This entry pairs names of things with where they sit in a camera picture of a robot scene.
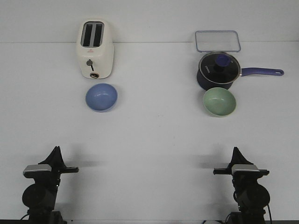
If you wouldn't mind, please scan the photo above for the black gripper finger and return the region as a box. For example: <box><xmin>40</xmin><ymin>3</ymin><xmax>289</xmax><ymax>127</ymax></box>
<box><xmin>38</xmin><ymin>146</ymin><xmax>58</xmax><ymax>166</ymax></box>
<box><xmin>235</xmin><ymin>147</ymin><xmax>253</xmax><ymax>165</ymax></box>
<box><xmin>230</xmin><ymin>147</ymin><xmax>237</xmax><ymax>167</ymax></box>
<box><xmin>57</xmin><ymin>146</ymin><xmax>66</xmax><ymax>167</ymax></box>

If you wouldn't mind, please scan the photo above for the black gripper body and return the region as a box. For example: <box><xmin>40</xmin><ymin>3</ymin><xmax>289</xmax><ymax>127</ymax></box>
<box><xmin>34</xmin><ymin>167</ymin><xmax>79</xmax><ymax>187</ymax></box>
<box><xmin>213</xmin><ymin>167</ymin><xmax>270</xmax><ymax>187</ymax></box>

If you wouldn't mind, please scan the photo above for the green bowl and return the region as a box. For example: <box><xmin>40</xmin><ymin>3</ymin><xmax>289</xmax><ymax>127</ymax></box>
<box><xmin>203</xmin><ymin>87</ymin><xmax>236</xmax><ymax>117</ymax></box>

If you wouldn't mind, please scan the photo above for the blue bowl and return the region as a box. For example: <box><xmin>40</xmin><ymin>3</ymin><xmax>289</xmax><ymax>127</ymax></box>
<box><xmin>85</xmin><ymin>83</ymin><xmax>118</xmax><ymax>112</ymax></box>

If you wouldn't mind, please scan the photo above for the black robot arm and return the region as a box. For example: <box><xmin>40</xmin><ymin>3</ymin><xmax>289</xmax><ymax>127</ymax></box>
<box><xmin>213</xmin><ymin>147</ymin><xmax>270</xmax><ymax>224</ymax></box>
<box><xmin>22</xmin><ymin>146</ymin><xmax>79</xmax><ymax>224</ymax></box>

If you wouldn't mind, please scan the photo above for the glass pot lid blue knob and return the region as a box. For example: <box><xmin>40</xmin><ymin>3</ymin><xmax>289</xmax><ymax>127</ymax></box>
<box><xmin>199</xmin><ymin>52</ymin><xmax>241</xmax><ymax>84</ymax></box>

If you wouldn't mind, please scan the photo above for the white two-slot toaster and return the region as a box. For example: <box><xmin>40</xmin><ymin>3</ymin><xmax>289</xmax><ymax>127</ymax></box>
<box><xmin>76</xmin><ymin>18</ymin><xmax>114</xmax><ymax>79</ymax></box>

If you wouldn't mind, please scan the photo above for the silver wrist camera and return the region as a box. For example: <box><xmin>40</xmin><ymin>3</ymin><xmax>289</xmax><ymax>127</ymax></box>
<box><xmin>231</xmin><ymin>164</ymin><xmax>260</xmax><ymax>179</ymax></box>
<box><xmin>23</xmin><ymin>164</ymin><xmax>52</xmax><ymax>179</ymax></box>

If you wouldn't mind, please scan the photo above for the blue saucepan with handle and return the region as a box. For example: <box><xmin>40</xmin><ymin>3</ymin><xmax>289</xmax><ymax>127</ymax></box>
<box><xmin>197</xmin><ymin>67</ymin><xmax>284</xmax><ymax>91</ymax></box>

